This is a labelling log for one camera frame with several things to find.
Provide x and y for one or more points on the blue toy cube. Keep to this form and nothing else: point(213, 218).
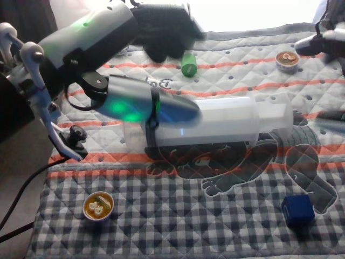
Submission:
point(297, 211)

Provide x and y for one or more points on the toy bowl with yellow soup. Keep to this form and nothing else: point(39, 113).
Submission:
point(98, 207)

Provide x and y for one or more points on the grey quilt with printed bear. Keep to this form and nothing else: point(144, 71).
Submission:
point(172, 215)

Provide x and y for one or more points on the clear plastic jar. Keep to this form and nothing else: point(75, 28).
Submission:
point(229, 121)

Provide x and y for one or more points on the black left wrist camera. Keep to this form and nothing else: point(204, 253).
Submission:
point(76, 133)

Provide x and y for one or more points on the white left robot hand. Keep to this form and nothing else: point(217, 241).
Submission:
point(89, 35)

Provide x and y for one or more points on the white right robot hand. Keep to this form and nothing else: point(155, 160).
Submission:
point(307, 46)

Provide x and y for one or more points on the toy noodle bowl with eggs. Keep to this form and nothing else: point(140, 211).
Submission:
point(287, 61)

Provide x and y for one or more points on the green toy block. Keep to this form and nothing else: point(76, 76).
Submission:
point(188, 64)

